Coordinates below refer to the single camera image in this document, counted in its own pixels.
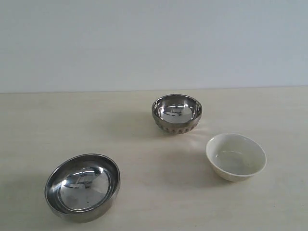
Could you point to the patterned stainless steel bowl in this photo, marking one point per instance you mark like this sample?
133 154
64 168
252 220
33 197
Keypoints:
176 113

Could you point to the cream ceramic bowl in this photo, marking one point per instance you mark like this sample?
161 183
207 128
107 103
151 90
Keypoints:
235 157

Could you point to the plain stainless steel bowl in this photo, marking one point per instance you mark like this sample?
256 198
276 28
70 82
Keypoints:
83 188

